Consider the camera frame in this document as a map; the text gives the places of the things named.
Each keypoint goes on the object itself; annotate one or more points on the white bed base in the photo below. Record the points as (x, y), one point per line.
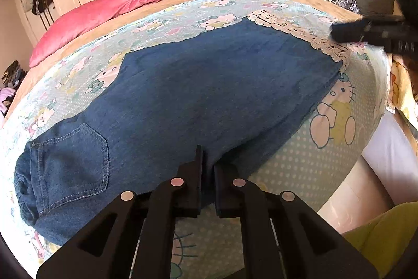
(375, 174)

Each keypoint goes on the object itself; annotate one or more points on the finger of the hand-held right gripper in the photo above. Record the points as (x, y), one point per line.
(359, 30)

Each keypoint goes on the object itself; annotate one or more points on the cartoon cat printed blanket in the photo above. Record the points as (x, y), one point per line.
(326, 154)

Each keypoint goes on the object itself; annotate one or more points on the person's yellow-green clothing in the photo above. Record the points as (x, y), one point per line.
(385, 233)

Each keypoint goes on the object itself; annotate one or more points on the pile of clothes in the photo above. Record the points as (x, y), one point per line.
(9, 78)

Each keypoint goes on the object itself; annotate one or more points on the yellow printed pillow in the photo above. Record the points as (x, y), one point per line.
(405, 92)

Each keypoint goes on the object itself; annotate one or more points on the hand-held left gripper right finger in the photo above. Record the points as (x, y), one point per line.
(225, 190)

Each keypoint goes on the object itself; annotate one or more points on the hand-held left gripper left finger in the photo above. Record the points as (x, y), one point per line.
(192, 189)

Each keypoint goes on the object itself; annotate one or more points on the pink duvet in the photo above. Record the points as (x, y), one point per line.
(107, 1)

